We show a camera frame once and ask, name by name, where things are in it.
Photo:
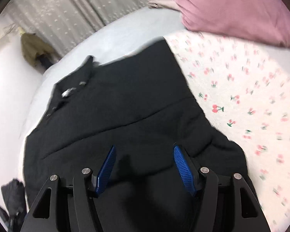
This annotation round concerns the grey patterned curtain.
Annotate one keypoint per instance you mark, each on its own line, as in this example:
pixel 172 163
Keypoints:
pixel 66 23

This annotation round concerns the large black coat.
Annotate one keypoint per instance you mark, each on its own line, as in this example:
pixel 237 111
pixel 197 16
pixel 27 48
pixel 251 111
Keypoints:
pixel 142 106

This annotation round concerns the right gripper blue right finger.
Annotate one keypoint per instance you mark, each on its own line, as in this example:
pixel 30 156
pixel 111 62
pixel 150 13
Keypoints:
pixel 247 212

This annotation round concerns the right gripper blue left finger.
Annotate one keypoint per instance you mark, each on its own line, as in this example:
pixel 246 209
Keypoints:
pixel 61 207

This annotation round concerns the cherry print bed sheet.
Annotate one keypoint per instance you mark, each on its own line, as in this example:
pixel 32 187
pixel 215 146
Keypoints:
pixel 242 87

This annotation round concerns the pink pillow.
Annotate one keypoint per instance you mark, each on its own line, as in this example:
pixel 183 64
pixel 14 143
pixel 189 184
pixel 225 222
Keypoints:
pixel 262 21

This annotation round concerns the folded black puffer jacket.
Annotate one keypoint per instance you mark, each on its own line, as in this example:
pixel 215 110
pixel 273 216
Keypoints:
pixel 14 199

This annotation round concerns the olive green hanging garment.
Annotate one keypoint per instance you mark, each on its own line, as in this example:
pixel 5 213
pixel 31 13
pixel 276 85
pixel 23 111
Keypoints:
pixel 35 51

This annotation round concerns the folded striped blanket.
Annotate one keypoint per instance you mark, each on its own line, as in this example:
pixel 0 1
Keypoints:
pixel 163 4

